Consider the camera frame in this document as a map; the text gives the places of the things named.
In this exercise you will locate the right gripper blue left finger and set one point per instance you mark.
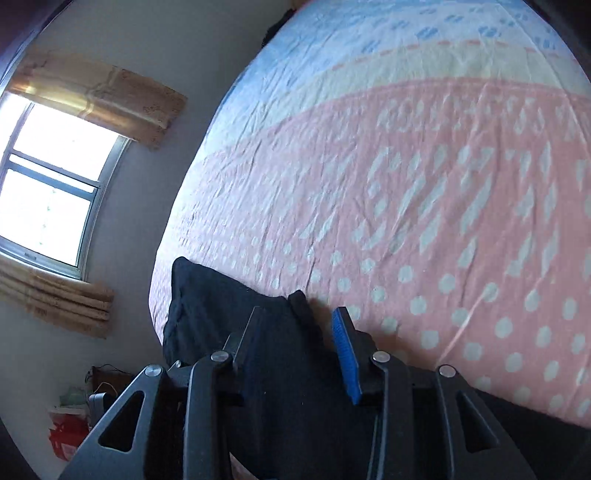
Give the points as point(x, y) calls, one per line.
point(170, 423)

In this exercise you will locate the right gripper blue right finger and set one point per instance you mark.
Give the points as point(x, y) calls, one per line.
point(467, 441)

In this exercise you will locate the black pants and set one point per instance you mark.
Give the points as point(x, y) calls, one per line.
point(296, 420)

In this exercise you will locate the black clothing beside bed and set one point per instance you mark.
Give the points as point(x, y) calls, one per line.
point(272, 31)

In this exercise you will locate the red bag on floor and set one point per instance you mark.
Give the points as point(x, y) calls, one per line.
point(69, 429)

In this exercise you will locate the yellow lower window curtain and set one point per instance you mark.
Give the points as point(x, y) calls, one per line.
point(68, 303)

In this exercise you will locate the yellow window curtain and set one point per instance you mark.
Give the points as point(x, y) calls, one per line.
point(133, 106)
point(68, 303)

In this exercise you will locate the polka dot bed sheet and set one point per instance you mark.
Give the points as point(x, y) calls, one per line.
point(425, 164)

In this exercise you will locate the left side window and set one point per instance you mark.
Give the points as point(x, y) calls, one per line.
point(55, 170)

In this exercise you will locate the yellow left window curtain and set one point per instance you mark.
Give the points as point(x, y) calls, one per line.
point(133, 106)

